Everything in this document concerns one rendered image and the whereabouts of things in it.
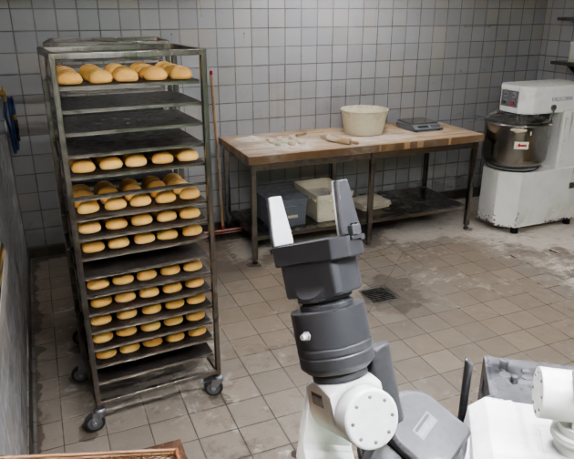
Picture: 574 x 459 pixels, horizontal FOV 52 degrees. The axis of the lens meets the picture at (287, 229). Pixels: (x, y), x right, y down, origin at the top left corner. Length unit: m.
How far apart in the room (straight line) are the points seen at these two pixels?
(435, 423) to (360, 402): 0.25
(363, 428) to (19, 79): 4.51
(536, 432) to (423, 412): 0.16
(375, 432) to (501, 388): 0.36
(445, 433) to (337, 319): 0.30
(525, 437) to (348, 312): 0.36
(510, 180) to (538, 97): 0.74
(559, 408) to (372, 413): 0.27
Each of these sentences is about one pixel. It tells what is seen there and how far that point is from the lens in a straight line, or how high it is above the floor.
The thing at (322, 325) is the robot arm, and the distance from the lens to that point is 0.66.
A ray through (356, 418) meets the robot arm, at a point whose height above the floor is 1.54.
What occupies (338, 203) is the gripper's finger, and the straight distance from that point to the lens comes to 0.64.
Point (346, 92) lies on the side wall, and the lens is 5.64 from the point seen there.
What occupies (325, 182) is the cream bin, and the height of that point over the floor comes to 0.42.
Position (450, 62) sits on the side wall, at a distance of 6.24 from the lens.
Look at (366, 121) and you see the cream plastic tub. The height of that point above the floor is 1.03.
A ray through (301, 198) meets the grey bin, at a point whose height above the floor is 0.47.
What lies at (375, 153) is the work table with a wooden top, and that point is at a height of 0.82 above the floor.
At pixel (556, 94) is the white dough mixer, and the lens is 5.71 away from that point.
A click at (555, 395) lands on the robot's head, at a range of 0.83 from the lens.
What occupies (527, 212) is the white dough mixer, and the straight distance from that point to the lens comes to 5.79.
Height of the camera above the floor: 1.95
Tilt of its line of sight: 21 degrees down
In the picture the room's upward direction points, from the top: straight up
